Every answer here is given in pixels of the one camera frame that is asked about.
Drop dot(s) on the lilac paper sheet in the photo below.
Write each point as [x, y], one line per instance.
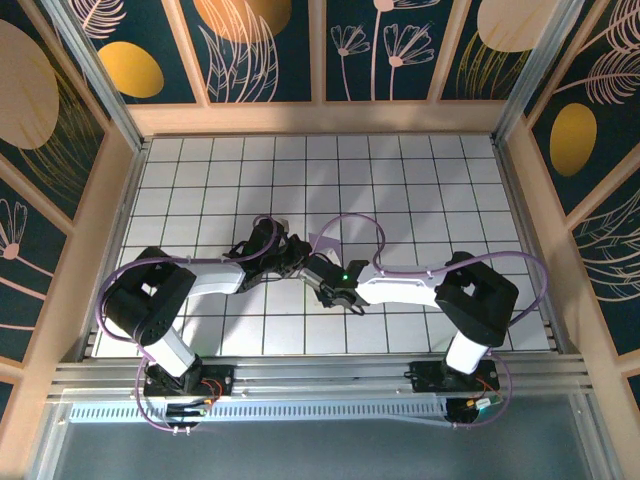
[325, 245]

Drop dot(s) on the black connector block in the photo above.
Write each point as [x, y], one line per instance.
[187, 410]

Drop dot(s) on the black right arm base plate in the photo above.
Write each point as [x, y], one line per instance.
[425, 380]

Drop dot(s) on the aluminium frame post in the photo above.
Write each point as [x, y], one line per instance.
[100, 80]
[540, 65]

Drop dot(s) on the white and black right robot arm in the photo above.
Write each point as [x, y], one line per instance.
[400, 290]

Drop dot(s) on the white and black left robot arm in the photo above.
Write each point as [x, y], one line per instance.
[215, 277]

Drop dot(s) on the small circuit board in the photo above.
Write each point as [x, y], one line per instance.
[480, 404]

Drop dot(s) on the aluminium table side rail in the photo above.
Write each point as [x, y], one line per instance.
[125, 210]
[525, 225]

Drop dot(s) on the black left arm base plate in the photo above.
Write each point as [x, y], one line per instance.
[220, 375]

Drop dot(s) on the aluminium mounting rail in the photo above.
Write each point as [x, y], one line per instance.
[325, 377]

